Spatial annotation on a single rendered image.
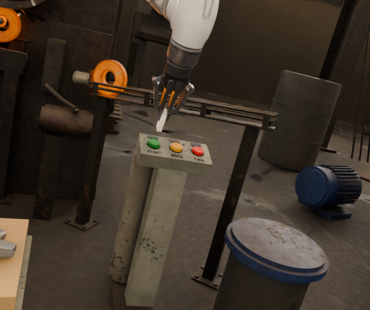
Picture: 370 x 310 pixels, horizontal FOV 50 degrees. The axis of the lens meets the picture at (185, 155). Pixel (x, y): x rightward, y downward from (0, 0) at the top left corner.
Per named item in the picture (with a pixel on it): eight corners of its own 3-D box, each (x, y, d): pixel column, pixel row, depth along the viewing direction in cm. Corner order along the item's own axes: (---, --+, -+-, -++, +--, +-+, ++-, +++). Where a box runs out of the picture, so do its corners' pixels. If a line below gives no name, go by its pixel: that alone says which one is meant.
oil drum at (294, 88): (247, 147, 429) (271, 65, 404) (295, 156, 446) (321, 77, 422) (271, 167, 374) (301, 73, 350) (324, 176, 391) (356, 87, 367)
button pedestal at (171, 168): (104, 286, 150) (137, 130, 133) (165, 290, 157) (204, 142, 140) (106, 316, 135) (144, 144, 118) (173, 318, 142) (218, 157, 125)
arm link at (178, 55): (169, 31, 110) (163, 50, 113) (173, 45, 103) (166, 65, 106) (200, 39, 112) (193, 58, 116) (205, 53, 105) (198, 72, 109)
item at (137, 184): (107, 265, 163) (133, 146, 149) (136, 267, 167) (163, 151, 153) (109, 283, 152) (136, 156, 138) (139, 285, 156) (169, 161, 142)
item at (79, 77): (79, 83, 181) (80, 70, 180) (96, 87, 178) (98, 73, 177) (71, 83, 176) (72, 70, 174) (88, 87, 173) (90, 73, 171)
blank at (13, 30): (24, 39, 178) (24, 40, 174) (-12, 43, 175) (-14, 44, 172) (16, 2, 172) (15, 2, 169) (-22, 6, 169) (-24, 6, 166)
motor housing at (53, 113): (28, 206, 194) (43, 99, 179) (75, 211, 200) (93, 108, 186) (24, 219, 182) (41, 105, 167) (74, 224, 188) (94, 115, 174)
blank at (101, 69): (104, 101, 176) (100, 102, 173) (91, 68, 176) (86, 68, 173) (133, 88, 170) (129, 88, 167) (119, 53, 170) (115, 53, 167)
